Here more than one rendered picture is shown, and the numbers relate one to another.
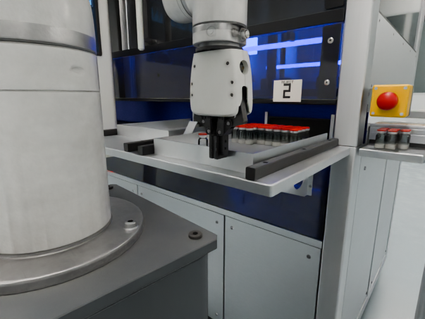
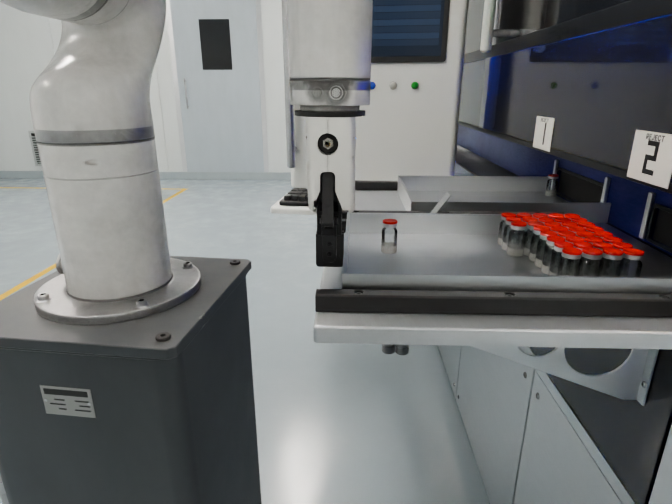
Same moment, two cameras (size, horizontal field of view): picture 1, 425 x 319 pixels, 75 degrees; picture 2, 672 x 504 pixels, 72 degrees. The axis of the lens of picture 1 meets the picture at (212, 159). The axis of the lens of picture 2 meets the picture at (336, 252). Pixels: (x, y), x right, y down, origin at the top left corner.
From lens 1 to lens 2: 0.45 m
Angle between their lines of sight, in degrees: 50
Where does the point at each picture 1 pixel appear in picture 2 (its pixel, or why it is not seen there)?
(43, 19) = (60, 127)
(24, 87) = (55, 177)
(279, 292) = not seen: outside the picture
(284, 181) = (353, 330)
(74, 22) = (86, 123)
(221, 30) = (297, 91)
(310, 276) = not seen: outside the picture
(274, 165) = (374, 302)
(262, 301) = not seen: outside the picture
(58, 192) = (80, 257)
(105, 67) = (447, 79)
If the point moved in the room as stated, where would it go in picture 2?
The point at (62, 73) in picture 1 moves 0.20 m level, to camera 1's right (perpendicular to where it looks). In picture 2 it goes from (76, 166) to (137, 200)
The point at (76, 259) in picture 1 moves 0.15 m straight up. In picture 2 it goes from (76, 311) to (47, 173)
